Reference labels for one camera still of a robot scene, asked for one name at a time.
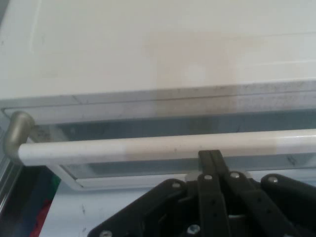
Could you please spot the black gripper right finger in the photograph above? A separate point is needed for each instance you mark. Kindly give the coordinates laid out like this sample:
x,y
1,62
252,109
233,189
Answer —
x,y
247,202

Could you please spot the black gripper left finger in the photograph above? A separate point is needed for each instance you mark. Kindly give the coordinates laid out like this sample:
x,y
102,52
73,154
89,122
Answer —
x,y
212,197

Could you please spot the white toaster oven body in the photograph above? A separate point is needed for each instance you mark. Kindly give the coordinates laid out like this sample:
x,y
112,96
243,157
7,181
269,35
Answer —
x,y
98,49

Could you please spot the aluminium extrusion rail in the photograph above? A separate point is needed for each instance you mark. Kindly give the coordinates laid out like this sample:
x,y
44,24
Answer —
x,y
7,182

